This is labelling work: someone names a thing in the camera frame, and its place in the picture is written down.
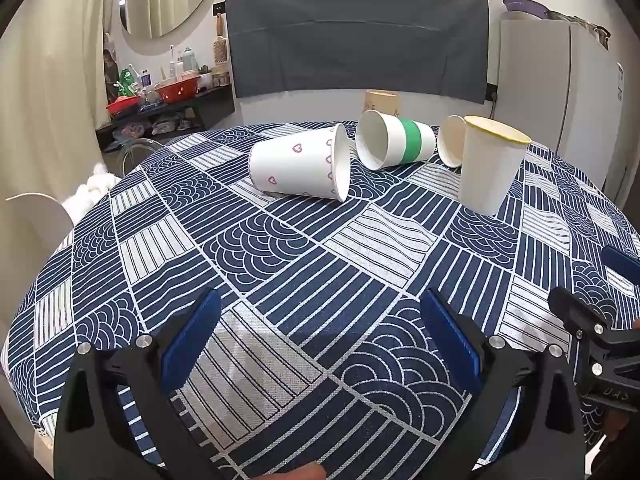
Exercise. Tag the red basin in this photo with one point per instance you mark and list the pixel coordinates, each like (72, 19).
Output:
(122, 106)

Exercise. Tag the dark grey cloth cover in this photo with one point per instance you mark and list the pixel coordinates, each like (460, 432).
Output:
(350, 35)

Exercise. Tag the purple basin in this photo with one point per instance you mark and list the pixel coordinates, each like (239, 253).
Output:
(525, 6)

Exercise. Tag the white fluffy cloth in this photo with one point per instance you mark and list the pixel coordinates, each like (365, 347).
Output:
(92, 190)

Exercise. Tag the brown paper cup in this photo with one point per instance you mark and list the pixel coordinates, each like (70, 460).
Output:
(382, 102)

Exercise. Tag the white cup with pink hearts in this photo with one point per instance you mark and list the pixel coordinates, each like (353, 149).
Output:
(295, 165)

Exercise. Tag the blue white patterned tablecloth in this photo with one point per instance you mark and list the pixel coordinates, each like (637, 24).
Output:
(320, 270)

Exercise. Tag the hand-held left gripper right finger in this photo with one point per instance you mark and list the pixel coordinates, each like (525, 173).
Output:
(452, 345)

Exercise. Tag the person's left hand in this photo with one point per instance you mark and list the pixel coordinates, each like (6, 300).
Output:
(305, 473)

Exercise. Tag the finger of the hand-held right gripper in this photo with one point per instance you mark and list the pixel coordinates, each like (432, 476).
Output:
(575, 307)
(622, 261)

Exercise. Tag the wooden hair brush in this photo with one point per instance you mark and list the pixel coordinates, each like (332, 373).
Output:
(220, 45)

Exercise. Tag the clear plastic chair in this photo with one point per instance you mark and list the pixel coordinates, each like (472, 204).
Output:
(135, 152)

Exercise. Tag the red bowl with white dots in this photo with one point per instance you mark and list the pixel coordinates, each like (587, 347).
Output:
(175, 92)

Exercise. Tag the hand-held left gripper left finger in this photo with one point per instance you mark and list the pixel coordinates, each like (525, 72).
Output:
(192, 340)

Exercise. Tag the white cup with yellow rim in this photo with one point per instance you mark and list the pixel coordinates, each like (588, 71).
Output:
(487, 175)

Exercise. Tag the green packet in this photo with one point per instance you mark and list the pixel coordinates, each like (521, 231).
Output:
(126, 82)

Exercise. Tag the cream curtain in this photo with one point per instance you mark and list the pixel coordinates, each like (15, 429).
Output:
(50, 70)

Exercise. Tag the white refrigerator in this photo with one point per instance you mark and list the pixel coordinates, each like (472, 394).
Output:
(540, 75)

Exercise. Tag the white cup with green band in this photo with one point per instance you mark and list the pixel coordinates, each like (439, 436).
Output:
(410, 140)

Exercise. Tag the plain white paper cup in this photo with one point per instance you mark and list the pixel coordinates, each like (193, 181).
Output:
(450, 142)

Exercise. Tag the black wall shelf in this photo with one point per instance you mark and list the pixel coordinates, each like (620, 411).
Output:
(215, 102)

